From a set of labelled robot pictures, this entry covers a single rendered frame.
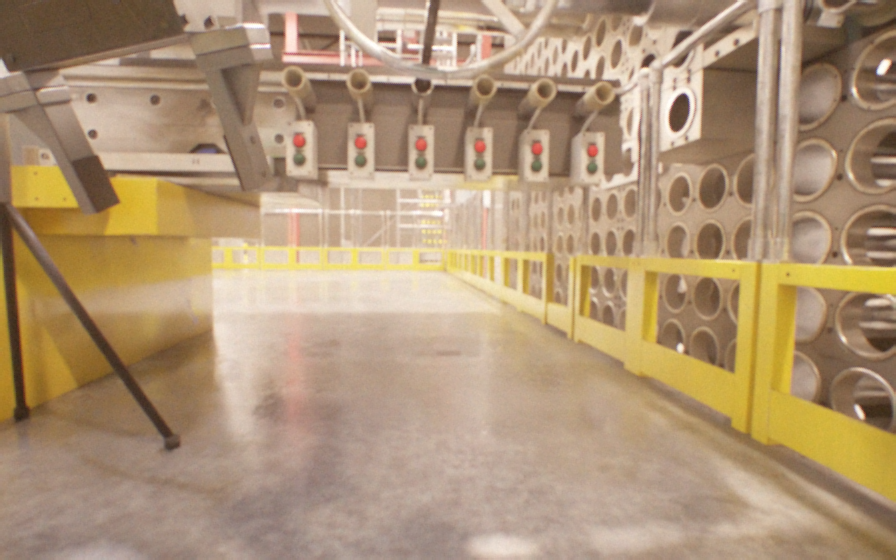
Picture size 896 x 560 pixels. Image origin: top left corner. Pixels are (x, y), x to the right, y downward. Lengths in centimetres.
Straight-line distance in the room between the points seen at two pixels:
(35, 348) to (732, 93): 256
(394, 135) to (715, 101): 140
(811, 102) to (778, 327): 151
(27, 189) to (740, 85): 242
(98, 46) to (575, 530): 77
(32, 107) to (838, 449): 119
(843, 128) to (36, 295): 262
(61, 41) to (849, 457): 117
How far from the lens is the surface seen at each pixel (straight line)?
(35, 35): 41
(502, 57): 76
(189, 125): 164
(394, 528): 77
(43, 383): 160
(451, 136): 148
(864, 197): 215
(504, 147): 150
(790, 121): 121
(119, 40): 37
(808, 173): 248
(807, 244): 247
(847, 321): 223
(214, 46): 35
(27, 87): 43
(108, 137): 174
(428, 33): 104
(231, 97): 36
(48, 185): 135
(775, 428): 121
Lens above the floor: 42
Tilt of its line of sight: 4 degrees down
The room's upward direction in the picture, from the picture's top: 1 degrees clockwise
